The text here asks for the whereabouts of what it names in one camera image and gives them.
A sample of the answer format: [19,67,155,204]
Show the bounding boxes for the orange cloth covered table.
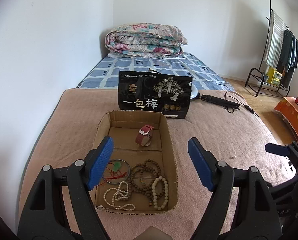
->
[273,96,298,140]

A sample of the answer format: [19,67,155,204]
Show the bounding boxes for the dark hanging clothes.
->
[276,29,298,89]

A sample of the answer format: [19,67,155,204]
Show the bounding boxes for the yellow box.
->
[266,66,282,87]

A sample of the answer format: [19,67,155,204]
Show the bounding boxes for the folded floral quilt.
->
[105,24,188,58]

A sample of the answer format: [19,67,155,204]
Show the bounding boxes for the striped hanging cloth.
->
[263,11,284,67]

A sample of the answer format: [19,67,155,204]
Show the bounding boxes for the black clothes rack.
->
[244,0,298,97]

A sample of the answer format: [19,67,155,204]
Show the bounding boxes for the blue bangle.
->
[102,159,132,185]

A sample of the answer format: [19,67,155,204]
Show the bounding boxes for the white bead bracelet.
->
[151,177,169,210]

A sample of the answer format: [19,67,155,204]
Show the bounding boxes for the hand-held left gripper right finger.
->
[188,137,283,240]

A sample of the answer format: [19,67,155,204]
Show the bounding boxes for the black snack bag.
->
[117,70,193,119]

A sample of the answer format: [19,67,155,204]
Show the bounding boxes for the wooden bead necklace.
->
[127,159,162,207]

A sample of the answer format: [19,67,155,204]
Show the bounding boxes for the brown cardboard box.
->
[92,110,179,214]

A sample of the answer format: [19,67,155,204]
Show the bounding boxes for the blue checked bedsheet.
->
[76,52,236,92]

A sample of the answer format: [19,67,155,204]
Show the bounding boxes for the white round plate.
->
[190,84,201,102]

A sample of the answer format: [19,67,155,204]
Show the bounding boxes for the red leather watch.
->
[135,125,154,147]

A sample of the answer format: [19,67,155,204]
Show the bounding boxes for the jade pendant with red cord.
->
[104,162,127,183]

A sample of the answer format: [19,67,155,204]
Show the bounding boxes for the black cable with switch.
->
[224,90,262,118]

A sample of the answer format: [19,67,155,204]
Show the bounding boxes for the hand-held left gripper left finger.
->
[17,135,114,240]

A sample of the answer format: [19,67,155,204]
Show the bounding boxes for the pearl necklace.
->
[103,181,136,211]

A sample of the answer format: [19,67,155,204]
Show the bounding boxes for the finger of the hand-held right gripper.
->
[265,141,298,157]

